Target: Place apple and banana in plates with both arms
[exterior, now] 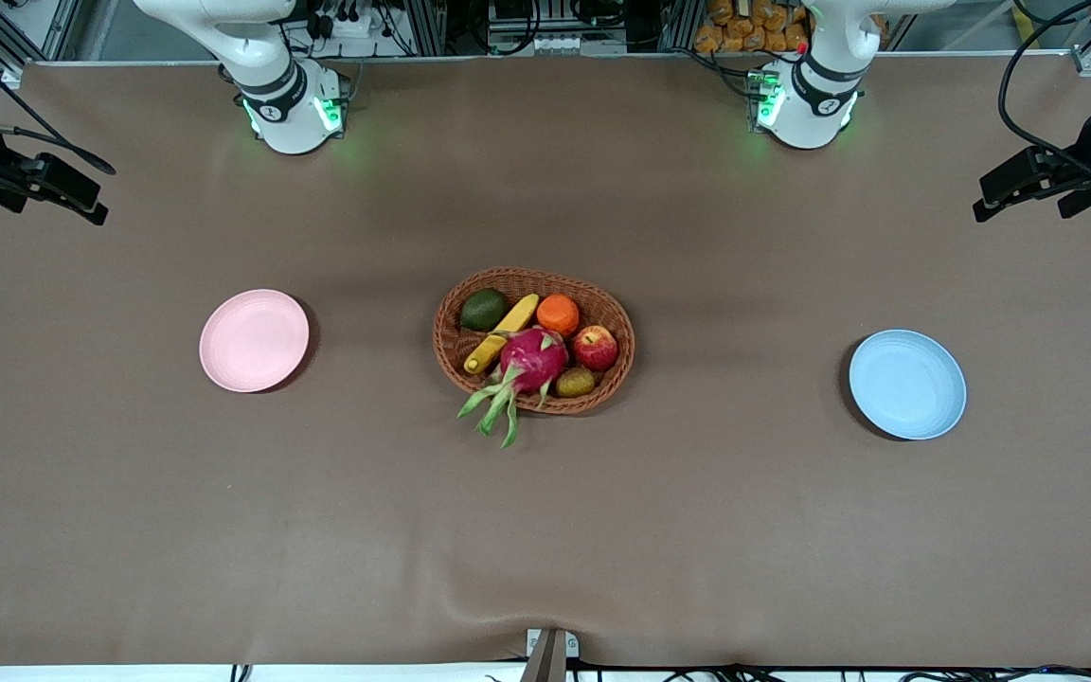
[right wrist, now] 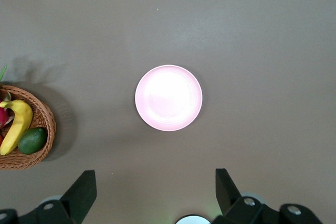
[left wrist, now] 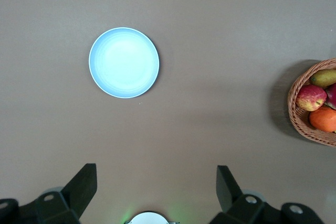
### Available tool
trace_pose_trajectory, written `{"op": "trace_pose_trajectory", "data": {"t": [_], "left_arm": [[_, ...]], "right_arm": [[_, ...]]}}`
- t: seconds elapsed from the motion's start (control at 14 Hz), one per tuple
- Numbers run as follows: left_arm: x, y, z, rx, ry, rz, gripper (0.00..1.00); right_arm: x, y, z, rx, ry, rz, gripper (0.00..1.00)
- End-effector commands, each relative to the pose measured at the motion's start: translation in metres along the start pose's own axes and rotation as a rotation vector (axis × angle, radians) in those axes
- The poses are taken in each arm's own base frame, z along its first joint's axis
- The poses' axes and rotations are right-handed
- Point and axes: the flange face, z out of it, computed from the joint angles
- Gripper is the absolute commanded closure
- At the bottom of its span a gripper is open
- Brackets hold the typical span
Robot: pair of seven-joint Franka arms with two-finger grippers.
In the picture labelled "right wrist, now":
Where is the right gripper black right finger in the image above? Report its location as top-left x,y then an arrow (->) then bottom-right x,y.
212,168 -> 322,224

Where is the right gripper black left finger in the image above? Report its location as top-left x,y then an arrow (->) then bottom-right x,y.
0,169 -> 97,224

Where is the yellow banana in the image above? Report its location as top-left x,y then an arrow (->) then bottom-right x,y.
0,100 -> 34,156

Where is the green avocado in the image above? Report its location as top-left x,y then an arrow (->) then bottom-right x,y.
17,127 -> 48,155

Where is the brown wicker basket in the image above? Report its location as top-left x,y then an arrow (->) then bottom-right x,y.
0,84 -> 57,170

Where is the pink dragon fruit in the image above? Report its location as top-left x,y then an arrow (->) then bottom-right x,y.
0,64 -> 16,130

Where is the pink round plate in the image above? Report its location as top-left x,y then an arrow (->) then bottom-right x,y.
134,64 -> 203,131

